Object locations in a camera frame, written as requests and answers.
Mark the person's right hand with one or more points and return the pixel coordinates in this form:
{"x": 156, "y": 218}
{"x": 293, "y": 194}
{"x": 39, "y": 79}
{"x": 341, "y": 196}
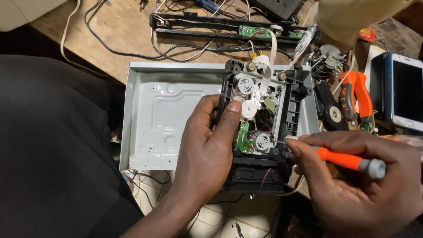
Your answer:
{"x": 363, "y": 198}

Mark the person's left hand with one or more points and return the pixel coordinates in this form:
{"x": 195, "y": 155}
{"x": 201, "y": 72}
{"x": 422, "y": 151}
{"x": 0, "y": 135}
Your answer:
{"x": 201, "y": 158}

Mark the black disc drive mechanism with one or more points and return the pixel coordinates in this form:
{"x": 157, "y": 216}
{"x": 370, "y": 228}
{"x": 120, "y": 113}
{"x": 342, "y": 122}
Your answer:
{"x": 261, "y": 175}

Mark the grey metal chassis tray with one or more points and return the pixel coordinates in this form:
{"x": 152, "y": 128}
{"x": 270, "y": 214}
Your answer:
{"x": 165, "y": 112}

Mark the black part with white wheel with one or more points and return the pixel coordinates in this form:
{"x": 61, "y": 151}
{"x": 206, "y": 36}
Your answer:
{"x": 333, "y": 114}

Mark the dark blue phone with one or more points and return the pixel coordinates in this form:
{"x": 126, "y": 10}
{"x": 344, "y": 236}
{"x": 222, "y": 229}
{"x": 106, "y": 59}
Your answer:
{"x": 380, "y": 86}

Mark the white smartphone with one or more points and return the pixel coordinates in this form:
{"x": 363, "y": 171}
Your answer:
{"x": 408, "y": 92}

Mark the white paper sheet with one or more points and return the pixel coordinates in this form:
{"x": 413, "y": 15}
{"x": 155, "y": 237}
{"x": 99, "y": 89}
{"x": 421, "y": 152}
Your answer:
{"x": 371, "y": 62}

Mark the metal motor assembly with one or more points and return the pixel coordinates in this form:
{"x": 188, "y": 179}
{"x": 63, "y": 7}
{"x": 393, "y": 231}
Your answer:
{"x": 328, "y": 59}

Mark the person's black clothing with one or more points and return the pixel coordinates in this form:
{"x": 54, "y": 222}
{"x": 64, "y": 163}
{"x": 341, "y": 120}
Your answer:
{"x": 49, "y": 148}

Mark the clear tester screwdriver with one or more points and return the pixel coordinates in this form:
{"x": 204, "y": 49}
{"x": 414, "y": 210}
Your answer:
{"x": 304, "y": 41}

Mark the small red packet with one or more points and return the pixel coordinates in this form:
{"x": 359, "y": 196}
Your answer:
{"x": 366, "y": 34}

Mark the black device housing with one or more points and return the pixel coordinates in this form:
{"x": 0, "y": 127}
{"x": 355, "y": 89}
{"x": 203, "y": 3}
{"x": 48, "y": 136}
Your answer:
{"x": 279, "y": 6}

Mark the beige cloth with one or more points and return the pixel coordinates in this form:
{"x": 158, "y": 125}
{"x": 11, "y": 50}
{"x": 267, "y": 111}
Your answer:
{"x": 347, "y": 19}

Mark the cream plastic casing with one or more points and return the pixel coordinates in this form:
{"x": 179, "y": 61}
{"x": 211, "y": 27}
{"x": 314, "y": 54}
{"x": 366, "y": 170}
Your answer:
{"x": 23, "y": 11}

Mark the black front panel frame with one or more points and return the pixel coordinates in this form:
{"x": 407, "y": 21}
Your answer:
{"x": 198, "y": 23}

